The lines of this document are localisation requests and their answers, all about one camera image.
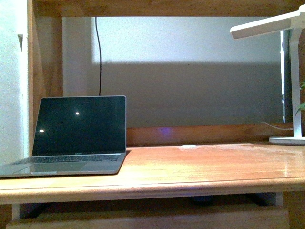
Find small white flat object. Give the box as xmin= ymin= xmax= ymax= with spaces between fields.
xmin=180 ymin=145 xmax=197 ymax=149

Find wooden desk with hutch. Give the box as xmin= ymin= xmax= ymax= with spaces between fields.
xmin=0 ymin=0 xmax=305 ymax=220

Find grey open laptop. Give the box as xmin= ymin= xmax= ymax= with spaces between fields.
xmin=0 ymin=95 xmax=127 ymax=178

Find green plant leaves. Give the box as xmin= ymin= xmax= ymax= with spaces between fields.
xmin=295 ymin=81 xmax=305 ymax=115

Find wooden keyboard tray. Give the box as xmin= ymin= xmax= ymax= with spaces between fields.
xmin=6 ymin=207 xmax=290 ymax=229

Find white desk lamp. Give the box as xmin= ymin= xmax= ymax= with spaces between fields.
xmin=230 ymin=5 xmax=305 ymax=146

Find white lamp cable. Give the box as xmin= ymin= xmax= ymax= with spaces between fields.
xmin=261 ymin=121 xmax=294 ymax=131

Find black hanging cable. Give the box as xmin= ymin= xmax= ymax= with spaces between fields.
xmin=95 ymin=16 xmax=102 ymax=97

